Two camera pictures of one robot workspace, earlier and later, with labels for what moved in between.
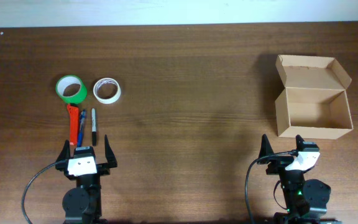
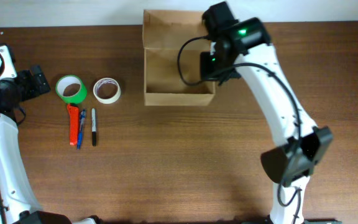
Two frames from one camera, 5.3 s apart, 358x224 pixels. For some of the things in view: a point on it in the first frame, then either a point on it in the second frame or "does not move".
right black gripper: [279, 163] to [207, 73]
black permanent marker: [94, 127] does not move
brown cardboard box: [315, 103] to [173, 41]
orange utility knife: [74, 114] does not move
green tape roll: [71, 89] does not move
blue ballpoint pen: [81, 125] does not move
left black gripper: [103, 168] to [32, 89]
